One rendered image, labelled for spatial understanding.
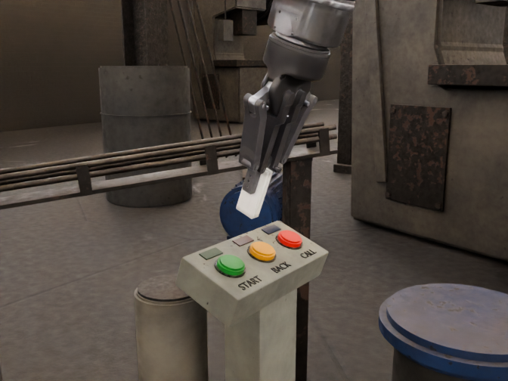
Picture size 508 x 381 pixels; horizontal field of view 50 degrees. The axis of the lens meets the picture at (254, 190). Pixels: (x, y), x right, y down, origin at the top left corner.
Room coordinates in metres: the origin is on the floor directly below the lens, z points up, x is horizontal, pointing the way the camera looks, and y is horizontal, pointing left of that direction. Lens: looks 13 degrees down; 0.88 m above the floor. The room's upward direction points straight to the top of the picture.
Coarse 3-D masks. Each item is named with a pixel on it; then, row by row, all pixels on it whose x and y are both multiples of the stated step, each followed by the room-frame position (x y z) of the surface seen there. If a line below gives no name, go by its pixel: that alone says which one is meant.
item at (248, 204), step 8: (264, 176) 0.68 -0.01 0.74; (264, 184) 0.68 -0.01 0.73; (240, 192) 0.71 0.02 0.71; (256, 192) 0.69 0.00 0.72; (240, 200) 0.70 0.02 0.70; (248, 200) 0.70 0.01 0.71; (256, 200) 0.69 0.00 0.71; (240, 208) 0.70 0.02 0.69; (248, 208) 0.70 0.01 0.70; (256, 208) 0.69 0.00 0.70; (248, 216) 0.70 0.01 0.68
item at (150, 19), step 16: (128, 0) 5.13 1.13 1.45; (144, 0) 4.89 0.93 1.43; (160, 0) 5.04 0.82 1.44; (128, 16) 5.12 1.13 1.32; (144, 16) 4.90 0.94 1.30; (160, 16) 5.03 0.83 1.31; (128, 32) 5.11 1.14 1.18; (144, 32) 4.90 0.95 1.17; (160, 32) 5.03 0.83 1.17; (128, 48) 5.11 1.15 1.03; (144, 48) 5.09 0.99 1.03; (160, 48) 5.02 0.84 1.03; (128, 64) 5.10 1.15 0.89; (144, 64) 5.09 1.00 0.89
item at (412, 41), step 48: (384, 0) 2.88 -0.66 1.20; (432, 0) 2.66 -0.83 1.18; (480, 0) 2.25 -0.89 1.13; (384, 48) 2.87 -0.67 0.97; (432, 48) 2.64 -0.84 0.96; (480, 48) 2.85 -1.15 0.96; (384, 96) 2.85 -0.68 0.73; (432, 96) 2.63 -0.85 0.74; (480, 96) 2.44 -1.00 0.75; (384, 144) 2.81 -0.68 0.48; (432, 144) 2.60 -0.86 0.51; (480, 144) 2.43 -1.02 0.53; (384, 192) 2.83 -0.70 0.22; (432, 192) 2.58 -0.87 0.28; (480, 192) 2.41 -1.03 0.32; (432, 240) 2.61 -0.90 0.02; (480, 240) 2.39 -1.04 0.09
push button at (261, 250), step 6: (252, 246) 0.78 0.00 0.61; (258, 246) 0.78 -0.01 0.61; (264, 246) 0.79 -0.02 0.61; (270, 246) 0.79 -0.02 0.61; (252, 252) 0.77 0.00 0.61; (258, 252) 0.77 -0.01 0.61; (264, 252) 0.77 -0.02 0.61; (270, 252) 0.77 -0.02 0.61; (258, 258) 0.77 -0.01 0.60; (264, 258) 0.77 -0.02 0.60; (270, 258) 0.77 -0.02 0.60
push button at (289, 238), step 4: (280, 232) 0.85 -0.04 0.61; (284, 232) 0.85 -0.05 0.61; (288, 232) 0.85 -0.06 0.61; (292, 232) 0.86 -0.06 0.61; (280, 236) 0.84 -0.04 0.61; (284, 236) 0.84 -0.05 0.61; (288, 236) 0.84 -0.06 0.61; (292, 236) 0.84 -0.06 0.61; (296, 236) 0.85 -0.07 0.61; (280, 240) 0.83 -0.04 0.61; (284, 240) 0.83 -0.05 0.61; (288, 240) 0.83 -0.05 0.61; (292, 240) 0.83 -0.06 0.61; (296, 240) 0.83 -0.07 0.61; (300, 240) 0.84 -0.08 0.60; (284, 244) 0.83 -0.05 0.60; (288, 244) 0.83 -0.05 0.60; (292, 244) 0.82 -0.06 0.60; (296, 244) 0.83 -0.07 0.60; (300, 244) 0.84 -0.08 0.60
